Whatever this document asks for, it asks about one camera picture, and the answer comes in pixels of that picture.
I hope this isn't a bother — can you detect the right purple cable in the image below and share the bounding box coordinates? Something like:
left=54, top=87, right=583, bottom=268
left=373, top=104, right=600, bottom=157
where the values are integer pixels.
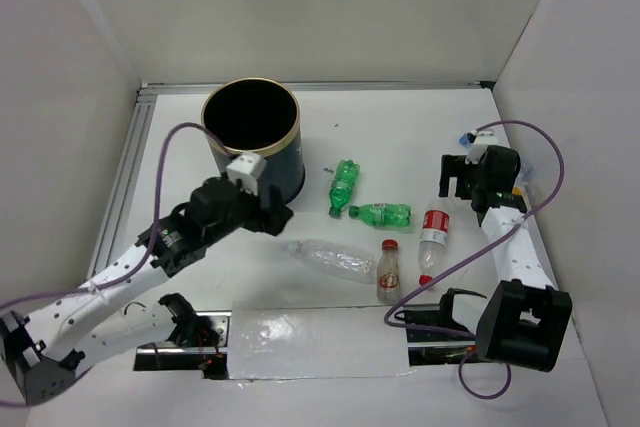
left=383, top=119, right=566, bottom=401

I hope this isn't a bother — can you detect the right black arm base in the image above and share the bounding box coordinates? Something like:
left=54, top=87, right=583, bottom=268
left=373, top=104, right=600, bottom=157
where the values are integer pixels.
left=394, top=308, right=474, bottom=367

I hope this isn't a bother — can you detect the large clear crushed bottle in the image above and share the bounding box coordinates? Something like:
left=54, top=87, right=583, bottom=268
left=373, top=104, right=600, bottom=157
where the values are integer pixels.
left=281, top=239, right=376, bottom=284

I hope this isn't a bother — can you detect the red-label clear water bottle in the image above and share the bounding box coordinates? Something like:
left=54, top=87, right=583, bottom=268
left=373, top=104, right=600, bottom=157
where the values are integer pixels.
left=418, top=198, right=452, bottom=286

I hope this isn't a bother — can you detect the blue-label clear bottle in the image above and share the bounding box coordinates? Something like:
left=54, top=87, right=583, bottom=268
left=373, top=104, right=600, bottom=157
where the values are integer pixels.
left=516, top=161, right=534, bottom=188

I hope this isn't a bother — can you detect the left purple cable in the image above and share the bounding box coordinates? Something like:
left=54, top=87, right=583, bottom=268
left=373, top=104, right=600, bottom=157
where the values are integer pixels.
left=0, top=121, right=236, bottom=408

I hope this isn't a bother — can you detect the purple cable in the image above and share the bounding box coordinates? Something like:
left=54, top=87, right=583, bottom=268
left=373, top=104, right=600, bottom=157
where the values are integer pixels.
left=0, top=121, right=236, bottom=408
left=383, top=119, right=566, bottom=401

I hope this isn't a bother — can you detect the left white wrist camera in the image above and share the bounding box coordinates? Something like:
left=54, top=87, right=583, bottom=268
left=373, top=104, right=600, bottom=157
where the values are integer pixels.
left=226, top=152, right=267, bottom=196

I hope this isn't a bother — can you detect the small red-capped milk bottle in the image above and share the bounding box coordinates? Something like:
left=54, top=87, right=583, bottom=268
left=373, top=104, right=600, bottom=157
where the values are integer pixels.
left=376, top=239, right=402, bottom=305

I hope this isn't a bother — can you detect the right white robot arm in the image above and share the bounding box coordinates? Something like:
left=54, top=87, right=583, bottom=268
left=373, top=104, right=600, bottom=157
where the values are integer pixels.
left=436, top=145, right=572, bottom=372

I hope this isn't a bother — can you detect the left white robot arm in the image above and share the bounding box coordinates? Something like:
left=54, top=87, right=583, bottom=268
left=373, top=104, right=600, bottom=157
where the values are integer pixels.
left=1, top=178, right=293, bottom=407

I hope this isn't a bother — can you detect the green plastic bottle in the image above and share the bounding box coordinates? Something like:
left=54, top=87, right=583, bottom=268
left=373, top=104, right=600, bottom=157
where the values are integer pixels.
left=348, top=203, right=412, bottom=229
left=328, top=160, right=360, bottom=218

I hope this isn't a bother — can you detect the small orange yellow-capped bottle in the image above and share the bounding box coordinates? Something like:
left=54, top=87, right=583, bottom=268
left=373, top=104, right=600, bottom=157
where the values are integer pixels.
left=512, top=187, right=527, bottom=200

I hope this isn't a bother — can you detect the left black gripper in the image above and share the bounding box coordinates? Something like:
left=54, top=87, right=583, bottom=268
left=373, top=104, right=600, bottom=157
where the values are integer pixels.
left=206, top=178, right=293, bottom=245

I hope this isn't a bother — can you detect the dark cylindrical bin gold rim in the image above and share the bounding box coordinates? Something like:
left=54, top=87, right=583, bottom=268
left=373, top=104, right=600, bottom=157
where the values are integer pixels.
left=201, top=78, right=306, bottom=206

